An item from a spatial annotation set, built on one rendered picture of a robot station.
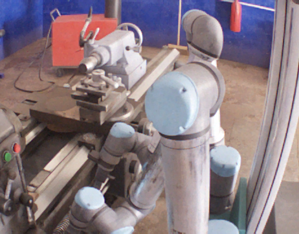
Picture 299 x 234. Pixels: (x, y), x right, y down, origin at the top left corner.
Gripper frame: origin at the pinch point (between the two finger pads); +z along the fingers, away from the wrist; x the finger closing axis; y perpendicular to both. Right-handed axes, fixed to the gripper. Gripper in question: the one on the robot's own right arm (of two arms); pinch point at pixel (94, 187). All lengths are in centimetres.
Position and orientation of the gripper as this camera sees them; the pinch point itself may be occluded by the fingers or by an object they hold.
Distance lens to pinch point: 172.3
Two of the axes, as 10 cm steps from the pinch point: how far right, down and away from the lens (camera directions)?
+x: 0.3, -3.5, 9.3
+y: 9.0, 4.1, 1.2
